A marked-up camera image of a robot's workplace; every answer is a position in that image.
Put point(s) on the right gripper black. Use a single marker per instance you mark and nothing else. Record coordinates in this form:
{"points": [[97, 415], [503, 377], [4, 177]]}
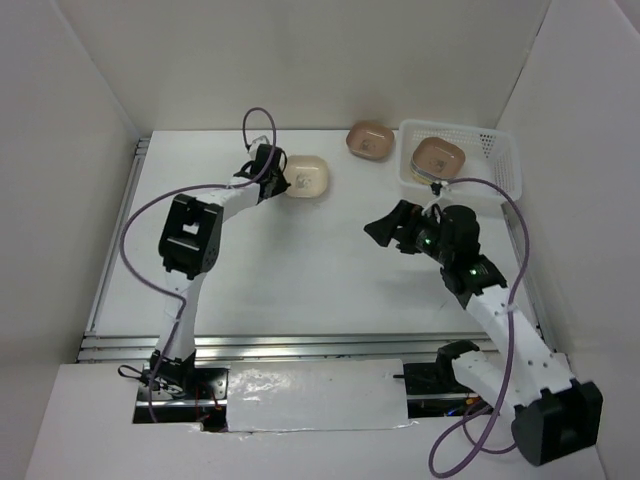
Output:
{"points": [[405, 214]]}

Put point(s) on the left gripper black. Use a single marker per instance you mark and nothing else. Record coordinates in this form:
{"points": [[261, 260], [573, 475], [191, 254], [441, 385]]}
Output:
{"points": [[283, 186]]}

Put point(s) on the cream panda plate back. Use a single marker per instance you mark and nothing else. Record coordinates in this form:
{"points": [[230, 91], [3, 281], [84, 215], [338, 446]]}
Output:
{"points": [[307, 176]]}

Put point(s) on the brown panda plate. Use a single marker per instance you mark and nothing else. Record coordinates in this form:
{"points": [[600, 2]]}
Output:
{"points": [[439, 157], [370, 140]]}

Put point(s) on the brown panda plate back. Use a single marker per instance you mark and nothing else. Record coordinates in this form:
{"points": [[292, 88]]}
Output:
{"points": [[370, 140]]}

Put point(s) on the purple panda plate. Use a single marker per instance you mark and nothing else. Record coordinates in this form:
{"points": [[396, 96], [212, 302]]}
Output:
{"points": [[420, 175]]}

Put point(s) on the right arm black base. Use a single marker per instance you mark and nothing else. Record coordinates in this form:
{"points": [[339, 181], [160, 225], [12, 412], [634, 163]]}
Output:
{"points": [[431, 389]]}

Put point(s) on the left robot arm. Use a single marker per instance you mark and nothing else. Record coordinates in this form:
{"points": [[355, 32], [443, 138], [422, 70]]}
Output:
{"points": [[190, 245]]}

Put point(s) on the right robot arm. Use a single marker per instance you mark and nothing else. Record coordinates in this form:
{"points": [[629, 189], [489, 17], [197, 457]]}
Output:
{"points": [[551, 414]]}

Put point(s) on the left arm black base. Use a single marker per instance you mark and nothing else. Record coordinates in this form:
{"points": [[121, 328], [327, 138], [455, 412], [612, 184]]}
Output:
{"points": [[203, 401]]}

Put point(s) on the white plastic basket bin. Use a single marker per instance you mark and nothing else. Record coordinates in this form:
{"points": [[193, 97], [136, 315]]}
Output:
{"points": [[491, 155]]}

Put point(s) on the white taped cover panel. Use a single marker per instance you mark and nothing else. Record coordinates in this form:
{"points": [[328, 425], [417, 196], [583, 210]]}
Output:
{"points": [[333, 395]]}

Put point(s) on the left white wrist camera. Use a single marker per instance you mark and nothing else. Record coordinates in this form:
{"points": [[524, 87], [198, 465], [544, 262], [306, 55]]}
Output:
{"points": [[257, 142]]}

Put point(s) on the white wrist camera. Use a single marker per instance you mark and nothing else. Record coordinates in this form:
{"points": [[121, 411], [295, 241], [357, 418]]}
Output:
{"points": [[257, 142], [438, 188]]}

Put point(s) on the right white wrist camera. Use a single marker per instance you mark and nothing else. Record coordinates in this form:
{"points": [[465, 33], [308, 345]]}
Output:
{"points": [[438, 188]]}

